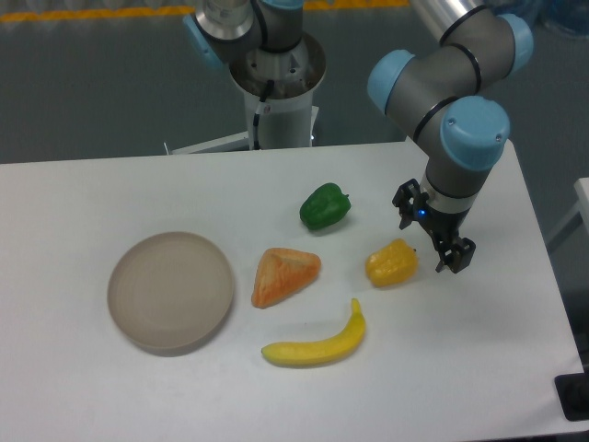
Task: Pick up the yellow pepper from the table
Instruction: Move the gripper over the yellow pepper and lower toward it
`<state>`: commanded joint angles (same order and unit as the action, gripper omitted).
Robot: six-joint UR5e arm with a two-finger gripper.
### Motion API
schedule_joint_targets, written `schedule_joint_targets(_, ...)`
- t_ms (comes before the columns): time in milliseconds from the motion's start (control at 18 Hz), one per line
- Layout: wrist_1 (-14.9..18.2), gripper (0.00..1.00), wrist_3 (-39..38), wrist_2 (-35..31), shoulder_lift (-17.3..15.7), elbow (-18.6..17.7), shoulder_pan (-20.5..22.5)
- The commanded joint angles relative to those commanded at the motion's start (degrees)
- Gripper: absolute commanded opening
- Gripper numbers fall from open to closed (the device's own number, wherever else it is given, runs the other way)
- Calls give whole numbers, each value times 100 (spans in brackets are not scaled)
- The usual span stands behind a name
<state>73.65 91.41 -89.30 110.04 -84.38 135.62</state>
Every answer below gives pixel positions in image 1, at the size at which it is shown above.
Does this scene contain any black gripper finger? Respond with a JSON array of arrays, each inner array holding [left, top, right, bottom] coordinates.
[[392, 180, 426, 229], [433, 236, 476, 273]]

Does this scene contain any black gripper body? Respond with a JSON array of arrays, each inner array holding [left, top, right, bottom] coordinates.
[[409, 178, 470, 250]]

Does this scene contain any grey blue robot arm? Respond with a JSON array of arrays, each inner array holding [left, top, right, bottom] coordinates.
[[183, 1, 534, 272]]

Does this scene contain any yellow bell pepper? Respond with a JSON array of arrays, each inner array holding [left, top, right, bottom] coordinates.
[[364, 238, 419, 287]]

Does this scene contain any green bell pepper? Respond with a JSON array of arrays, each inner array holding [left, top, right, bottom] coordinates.
[[299, 182, 352, 231]]

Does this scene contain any white furniture at right edge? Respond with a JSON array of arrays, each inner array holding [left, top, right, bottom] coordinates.
[[545, 177, 588, 253]]

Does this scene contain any orange triangular pastry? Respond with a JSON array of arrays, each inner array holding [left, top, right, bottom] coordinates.
[[251, 248, 322, 308]]

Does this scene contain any black clamp at table edge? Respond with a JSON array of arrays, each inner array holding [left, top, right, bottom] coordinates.
[[554, 373, 589, 422]]

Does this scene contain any yellow banana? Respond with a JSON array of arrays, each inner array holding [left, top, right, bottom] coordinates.
[[261, 298, 366, 367]]

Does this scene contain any beige round plate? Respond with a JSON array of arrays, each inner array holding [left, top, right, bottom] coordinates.
[[107, 232, 235, 357]]

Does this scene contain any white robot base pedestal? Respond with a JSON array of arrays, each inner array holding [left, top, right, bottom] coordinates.
[[169, 32, 327, 155]]

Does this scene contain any black base cable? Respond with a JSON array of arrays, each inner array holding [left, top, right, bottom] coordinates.
[[251, 78, 276, 151]]

